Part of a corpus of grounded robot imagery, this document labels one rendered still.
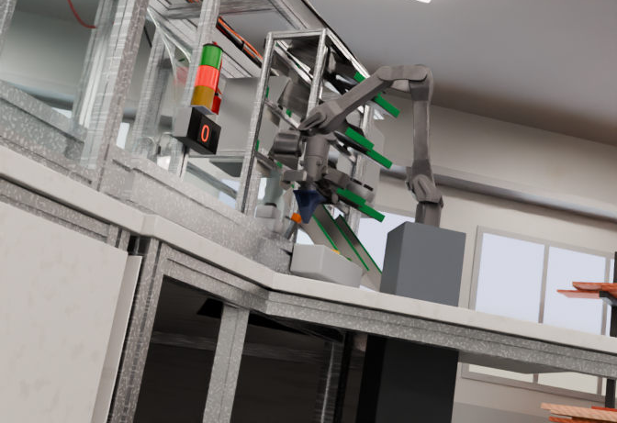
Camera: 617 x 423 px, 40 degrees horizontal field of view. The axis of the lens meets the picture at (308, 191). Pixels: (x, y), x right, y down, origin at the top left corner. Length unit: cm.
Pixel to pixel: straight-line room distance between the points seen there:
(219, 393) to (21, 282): 55
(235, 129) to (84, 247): 237
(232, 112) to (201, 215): 208
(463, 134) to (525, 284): 118
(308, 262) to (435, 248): 29
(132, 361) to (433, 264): 82
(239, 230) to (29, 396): 59
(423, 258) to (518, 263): 444
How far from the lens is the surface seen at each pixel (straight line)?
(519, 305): 619
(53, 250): 107
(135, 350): 120
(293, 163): 227
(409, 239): 180
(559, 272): 636
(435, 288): 180
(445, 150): 623
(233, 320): 149
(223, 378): 149
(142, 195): 129
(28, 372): 107
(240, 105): 348
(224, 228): 149
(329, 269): 171
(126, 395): 120
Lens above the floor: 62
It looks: 15 degrees up
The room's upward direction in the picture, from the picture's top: 9 degrees clockwise
